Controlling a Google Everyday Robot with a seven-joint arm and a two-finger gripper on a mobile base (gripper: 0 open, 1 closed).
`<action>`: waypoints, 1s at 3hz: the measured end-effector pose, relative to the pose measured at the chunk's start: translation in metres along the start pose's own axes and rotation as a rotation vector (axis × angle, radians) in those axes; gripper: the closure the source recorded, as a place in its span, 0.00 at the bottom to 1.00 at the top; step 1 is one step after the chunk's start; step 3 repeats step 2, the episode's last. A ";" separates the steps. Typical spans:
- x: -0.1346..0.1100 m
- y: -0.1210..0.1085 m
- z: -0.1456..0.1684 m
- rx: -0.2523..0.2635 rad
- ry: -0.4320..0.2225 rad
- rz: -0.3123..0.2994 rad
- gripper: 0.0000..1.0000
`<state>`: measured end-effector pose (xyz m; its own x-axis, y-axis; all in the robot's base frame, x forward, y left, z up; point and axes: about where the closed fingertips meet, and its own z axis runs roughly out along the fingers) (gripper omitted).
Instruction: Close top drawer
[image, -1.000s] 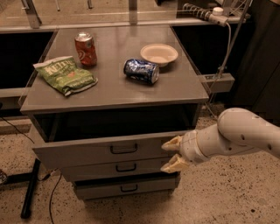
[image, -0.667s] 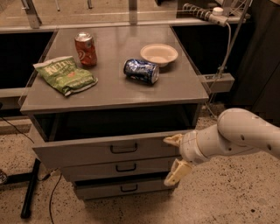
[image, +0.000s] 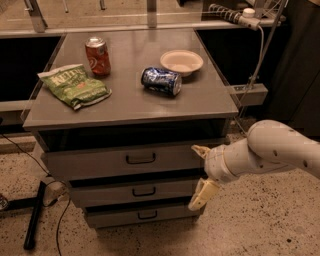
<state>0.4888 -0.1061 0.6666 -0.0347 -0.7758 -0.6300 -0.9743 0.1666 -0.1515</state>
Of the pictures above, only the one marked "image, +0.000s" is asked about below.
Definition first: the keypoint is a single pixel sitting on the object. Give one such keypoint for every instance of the grey middle drawer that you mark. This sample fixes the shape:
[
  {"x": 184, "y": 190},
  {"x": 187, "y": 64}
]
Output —
[{"x": 139, "y": 191}]

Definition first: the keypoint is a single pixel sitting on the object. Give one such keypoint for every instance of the green chip bag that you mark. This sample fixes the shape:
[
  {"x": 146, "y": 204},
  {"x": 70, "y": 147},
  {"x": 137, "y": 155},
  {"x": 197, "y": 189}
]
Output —
[{"x": 72, "y": 85}]

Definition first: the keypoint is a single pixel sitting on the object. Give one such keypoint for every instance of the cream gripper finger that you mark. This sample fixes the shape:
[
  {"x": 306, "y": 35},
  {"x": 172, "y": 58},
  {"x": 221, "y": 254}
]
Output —
[
  {"x": 201, "y": 151},
  {"x": 204, "y": 191}
]

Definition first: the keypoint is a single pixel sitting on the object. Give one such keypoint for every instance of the black floor stand bar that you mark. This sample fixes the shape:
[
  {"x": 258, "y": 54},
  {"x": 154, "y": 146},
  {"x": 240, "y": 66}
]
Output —
[{"x": 35, "y": 203}]

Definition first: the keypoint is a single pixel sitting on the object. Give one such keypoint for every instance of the white paper bowl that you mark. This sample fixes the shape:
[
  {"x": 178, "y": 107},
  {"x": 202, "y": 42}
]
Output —
[{"x": 181, "y": 61}]

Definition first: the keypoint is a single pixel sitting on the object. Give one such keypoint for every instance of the orange soda can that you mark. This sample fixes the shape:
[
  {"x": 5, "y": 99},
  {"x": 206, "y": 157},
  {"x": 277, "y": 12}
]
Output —
[{"x": 97, "y": 55}]

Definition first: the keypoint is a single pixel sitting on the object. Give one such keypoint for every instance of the metal railing post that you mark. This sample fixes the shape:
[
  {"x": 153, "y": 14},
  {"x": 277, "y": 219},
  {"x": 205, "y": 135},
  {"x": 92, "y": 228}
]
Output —
[{"x": 37, "y": 19}]

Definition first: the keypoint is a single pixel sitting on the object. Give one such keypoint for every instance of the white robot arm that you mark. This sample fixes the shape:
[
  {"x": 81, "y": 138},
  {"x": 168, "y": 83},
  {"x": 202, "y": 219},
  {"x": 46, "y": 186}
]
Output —
[{"x": 270, "y": 146}]

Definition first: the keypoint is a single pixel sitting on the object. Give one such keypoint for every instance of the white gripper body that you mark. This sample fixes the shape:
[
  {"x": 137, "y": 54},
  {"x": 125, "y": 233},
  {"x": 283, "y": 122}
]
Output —
[{"x": 215, "y": 164}]

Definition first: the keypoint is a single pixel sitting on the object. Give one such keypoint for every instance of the grey bottom drawer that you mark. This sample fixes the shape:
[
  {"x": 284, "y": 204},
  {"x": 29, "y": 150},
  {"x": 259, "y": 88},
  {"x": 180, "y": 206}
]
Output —
[{"x": 137, "y": 213}]

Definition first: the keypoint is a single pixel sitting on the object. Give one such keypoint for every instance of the black top drawer handle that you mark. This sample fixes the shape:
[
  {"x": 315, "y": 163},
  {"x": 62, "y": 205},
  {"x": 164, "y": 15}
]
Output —
[{"x": 133, "y": 160}]

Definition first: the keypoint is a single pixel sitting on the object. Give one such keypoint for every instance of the white power strip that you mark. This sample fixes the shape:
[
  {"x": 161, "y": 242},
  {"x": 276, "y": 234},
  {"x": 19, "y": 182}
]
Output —
[{"x": 246, "y": 18}]

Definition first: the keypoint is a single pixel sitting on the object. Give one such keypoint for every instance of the grey drawer cabinet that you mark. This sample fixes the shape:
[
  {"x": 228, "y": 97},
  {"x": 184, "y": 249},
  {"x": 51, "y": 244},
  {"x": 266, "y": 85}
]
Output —
[{"x": 133, "y": 115}]

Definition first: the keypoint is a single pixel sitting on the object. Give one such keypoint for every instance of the blue crushed soda can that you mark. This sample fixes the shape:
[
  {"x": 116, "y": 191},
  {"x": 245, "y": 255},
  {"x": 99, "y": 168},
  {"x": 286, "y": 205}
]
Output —
[{"x": 161, "y": 80}]

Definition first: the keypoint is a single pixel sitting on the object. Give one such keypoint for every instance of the grey top drawer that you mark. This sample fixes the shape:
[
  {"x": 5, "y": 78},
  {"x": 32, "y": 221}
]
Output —
[{"x": 110, "y": 162}]

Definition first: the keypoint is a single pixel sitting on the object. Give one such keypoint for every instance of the grey drawer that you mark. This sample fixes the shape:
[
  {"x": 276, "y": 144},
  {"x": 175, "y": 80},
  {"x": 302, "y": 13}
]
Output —
[
  {"x": 137, "y": 213},
  {"x": 110, "y": 162},
  {"x": 139, "y": 191}
]

